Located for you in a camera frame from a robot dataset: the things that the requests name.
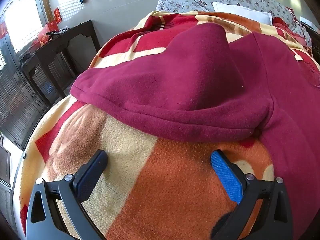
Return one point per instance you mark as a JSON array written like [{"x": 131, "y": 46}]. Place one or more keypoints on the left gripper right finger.
[{"x": 274, "y": 220}]

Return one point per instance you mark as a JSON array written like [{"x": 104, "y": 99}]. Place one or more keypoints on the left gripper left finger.
[{"x": 44, "y": 220}]

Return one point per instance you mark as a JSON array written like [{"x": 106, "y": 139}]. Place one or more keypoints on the maroon fleece garment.
[{"x": 204, "y": 88}]

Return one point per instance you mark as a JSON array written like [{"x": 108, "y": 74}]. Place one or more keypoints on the red orange patterned blanket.
[{"x": 152, "y": 188}]

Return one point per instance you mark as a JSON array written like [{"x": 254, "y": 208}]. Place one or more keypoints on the dark wooden side table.
[{"x": 45, "y": 55}]

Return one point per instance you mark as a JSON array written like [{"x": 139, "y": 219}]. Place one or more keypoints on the red gift box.
[{"x": 48, "y": 28}]

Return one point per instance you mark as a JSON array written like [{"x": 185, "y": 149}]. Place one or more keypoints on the white pillow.
[{"x": 259, "y": 16}]

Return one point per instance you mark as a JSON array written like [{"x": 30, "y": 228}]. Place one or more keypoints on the floral quilt bundle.
[{"x": 273, "y": 7}]

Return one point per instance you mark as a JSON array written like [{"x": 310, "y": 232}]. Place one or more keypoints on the red wall decoration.
[{"x": 57, "y": 16}]

